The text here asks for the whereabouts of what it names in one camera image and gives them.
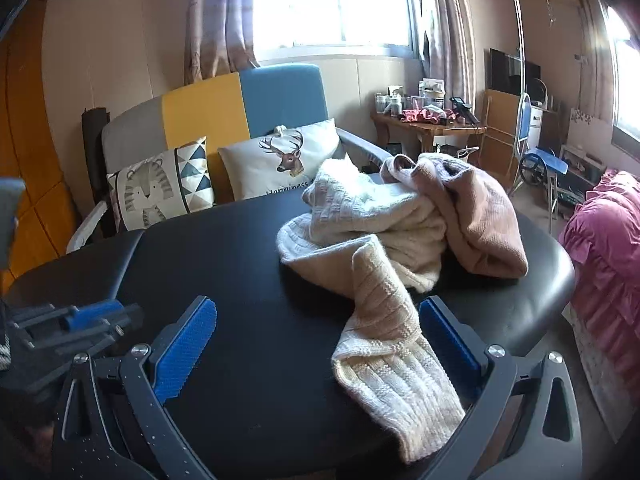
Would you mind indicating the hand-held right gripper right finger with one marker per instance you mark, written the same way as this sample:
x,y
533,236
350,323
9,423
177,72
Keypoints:
x,y
447,345

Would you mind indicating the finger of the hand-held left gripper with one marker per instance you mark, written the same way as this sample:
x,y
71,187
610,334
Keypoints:
x,y
95,312
131,319

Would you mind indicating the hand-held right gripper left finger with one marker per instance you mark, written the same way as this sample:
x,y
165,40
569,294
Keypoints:
x,y
185,350

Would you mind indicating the dusty pink knit sweater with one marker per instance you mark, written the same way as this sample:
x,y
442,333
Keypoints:
x,y
480,210

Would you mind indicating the cream knit sweater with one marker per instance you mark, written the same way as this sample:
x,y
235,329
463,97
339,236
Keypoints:
x,y
380,220

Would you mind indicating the white metal clothes rack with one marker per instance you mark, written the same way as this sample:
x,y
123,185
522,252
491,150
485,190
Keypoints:
x,y
516,35

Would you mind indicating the tiger print cushion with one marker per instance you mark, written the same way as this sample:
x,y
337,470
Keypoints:
x,y
145,190

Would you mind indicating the pink ruffled bedspread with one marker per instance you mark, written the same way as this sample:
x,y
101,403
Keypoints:
x,y
610,260

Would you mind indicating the blue folding chair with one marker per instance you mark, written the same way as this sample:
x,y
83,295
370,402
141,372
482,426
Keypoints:
x,y
550,160

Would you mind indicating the deer print cushion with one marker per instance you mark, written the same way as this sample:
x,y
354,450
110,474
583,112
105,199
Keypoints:
x,y
280,160

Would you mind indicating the wooden side table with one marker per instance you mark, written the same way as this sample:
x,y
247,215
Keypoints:
x,y
425,130

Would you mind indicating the grey yellow blue sofa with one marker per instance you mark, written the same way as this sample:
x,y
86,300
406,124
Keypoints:
x,y
200,110

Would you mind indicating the brown cardboard box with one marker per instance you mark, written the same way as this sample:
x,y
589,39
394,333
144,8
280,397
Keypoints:
x,y
500,120

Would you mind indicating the pink cloth bundle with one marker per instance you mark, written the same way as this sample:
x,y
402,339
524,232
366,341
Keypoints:
x,y
425,115

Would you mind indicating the black hair dryer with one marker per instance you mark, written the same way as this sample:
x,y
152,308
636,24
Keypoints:
x,y
462,107

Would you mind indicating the cluster of toiletry bottles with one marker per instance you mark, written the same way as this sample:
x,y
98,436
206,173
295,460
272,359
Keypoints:
x,y
390,102

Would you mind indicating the white box with floral print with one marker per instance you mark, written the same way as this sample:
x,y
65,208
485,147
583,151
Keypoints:
x,y
590,130

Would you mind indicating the black flat screen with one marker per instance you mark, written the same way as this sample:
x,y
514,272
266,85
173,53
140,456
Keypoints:
x,y
505,75

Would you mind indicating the patterned pink curtain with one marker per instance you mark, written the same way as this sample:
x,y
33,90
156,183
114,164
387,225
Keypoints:
x,y
210,20
455,35

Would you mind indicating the small side window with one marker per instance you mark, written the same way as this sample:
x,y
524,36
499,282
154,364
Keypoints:
x,y
627,85

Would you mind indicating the large bright window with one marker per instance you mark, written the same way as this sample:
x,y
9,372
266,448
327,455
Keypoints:
x,y
350,0

